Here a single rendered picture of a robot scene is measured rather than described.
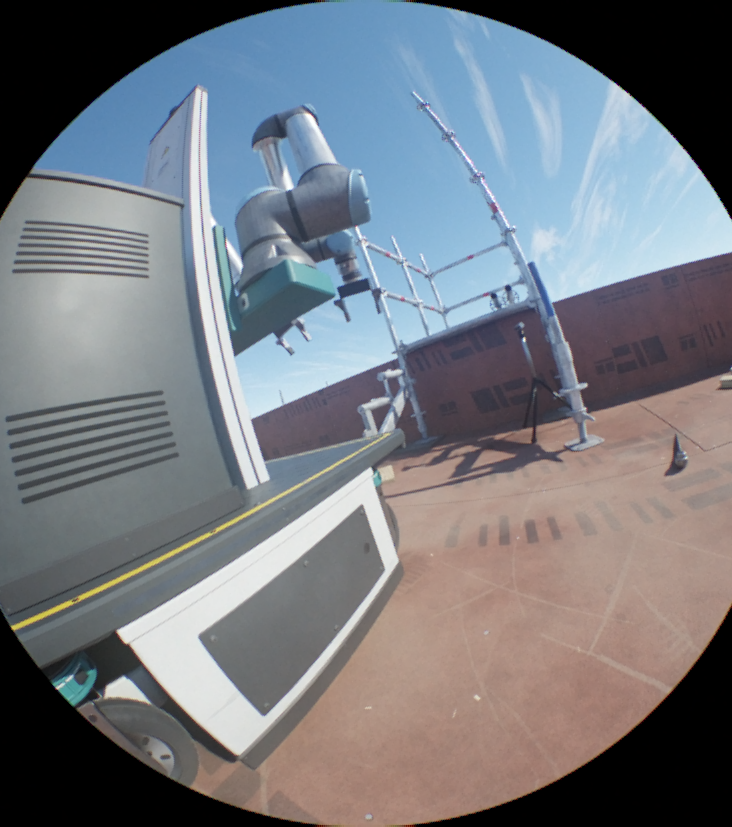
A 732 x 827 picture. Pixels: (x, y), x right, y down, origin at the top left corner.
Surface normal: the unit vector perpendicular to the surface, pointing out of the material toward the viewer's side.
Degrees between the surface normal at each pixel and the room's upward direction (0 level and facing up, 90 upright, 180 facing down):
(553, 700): 0
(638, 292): 90
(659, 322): 90
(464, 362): 90
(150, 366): 90
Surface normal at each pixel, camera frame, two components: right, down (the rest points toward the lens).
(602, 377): -0.57, 0.19
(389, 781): -0.29, -0.96
